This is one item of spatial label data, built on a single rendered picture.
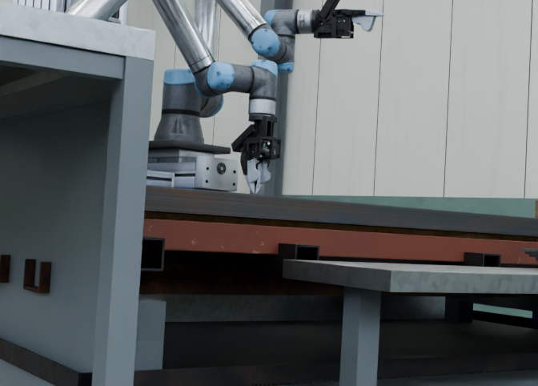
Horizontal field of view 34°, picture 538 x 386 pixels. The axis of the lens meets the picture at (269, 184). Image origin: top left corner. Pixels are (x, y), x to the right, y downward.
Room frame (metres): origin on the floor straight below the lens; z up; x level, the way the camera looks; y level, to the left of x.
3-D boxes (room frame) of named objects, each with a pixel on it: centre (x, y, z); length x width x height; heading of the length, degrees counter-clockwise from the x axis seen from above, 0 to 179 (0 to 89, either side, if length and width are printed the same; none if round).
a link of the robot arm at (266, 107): (2.43, 0.03, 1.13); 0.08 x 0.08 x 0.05
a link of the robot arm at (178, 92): (2.64, 0.27, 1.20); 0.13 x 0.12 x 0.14; 161
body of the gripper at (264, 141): (2.43, 0.03, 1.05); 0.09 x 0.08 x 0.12; 35
